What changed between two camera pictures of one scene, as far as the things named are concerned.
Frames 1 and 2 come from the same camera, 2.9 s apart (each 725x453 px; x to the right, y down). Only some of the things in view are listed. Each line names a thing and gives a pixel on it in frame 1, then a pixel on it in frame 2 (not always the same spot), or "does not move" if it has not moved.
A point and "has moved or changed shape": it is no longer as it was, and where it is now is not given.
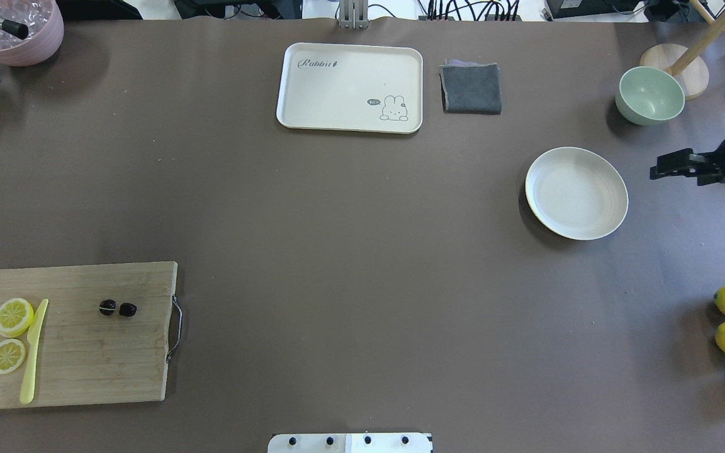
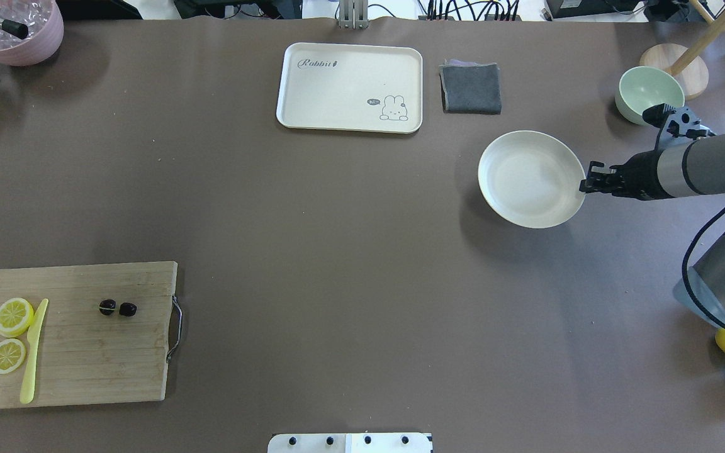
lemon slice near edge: [14, 317] does not move
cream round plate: [576, 194] has moved or changed shape
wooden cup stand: [687, 63] does not move
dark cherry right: [128, 309] does not move
